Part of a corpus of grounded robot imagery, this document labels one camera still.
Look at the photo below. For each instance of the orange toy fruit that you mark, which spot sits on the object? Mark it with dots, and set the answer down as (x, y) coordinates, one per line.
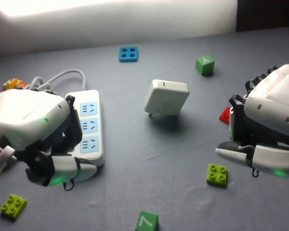
(13, 83)

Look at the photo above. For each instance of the grey table cloth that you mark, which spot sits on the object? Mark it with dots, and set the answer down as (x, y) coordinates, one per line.
(139, 149)

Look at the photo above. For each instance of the white power adapter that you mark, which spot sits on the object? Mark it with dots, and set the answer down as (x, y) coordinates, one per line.
(166, 98)

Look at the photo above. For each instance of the lime green building brick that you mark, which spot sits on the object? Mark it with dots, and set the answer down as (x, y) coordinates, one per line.
(13, 207)
(216, 175)

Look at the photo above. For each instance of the white power strip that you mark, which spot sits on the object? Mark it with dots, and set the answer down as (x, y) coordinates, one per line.
(100, 120)

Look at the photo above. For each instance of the blue four-hole block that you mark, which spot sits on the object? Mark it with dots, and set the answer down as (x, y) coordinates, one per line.
(128, 57)

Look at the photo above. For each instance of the red building brick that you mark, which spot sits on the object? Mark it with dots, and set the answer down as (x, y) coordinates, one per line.
(225, 116)

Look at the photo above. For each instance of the white backdrop board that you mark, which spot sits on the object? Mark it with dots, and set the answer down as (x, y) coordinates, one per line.
(110, 26)

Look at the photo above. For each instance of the green cube with letter Y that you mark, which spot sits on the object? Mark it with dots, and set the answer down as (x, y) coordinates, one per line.
(204, 67)

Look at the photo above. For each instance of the green cube with number 7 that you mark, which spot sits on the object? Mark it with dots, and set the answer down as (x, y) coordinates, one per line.
(147, 222)

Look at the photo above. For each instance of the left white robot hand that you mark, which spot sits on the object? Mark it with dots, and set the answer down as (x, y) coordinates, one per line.
(26, 113)

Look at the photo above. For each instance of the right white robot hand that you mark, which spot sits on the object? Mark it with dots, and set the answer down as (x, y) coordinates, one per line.
(272, 103)

